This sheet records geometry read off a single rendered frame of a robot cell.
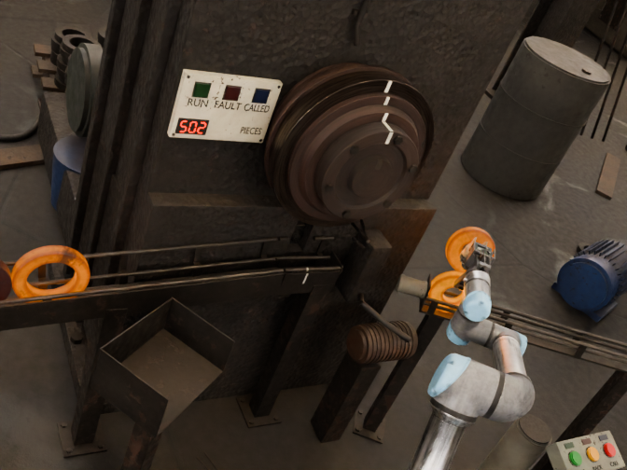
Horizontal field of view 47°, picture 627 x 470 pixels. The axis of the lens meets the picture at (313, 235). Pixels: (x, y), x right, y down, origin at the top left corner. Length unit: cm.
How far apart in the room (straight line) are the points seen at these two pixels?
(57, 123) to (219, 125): 159
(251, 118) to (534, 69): 287
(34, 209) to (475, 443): 204
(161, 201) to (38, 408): 90
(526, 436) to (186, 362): 107
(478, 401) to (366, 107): 75
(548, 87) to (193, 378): 317
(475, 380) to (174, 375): 74
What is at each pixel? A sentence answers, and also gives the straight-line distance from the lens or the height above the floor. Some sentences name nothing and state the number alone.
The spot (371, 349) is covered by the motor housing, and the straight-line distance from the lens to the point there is 231.
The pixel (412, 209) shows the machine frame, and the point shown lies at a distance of 233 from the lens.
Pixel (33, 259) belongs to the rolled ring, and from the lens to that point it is 185.
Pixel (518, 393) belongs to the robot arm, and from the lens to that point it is 177.
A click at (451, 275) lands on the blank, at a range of 230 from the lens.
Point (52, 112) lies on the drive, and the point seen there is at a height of 25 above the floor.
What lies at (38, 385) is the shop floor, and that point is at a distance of 257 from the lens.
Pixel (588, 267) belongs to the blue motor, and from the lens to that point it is 389.
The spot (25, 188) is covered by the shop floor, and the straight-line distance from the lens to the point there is 335.
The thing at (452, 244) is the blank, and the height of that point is 84.
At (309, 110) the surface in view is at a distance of 176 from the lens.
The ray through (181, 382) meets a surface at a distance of 185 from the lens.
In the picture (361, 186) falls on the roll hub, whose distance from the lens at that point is 186.
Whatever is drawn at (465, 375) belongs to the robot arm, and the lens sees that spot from 173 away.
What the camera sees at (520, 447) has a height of 47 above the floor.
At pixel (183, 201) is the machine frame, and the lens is 195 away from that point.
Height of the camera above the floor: 198
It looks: 34 degrees down
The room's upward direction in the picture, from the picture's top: 23 degrees clockwise
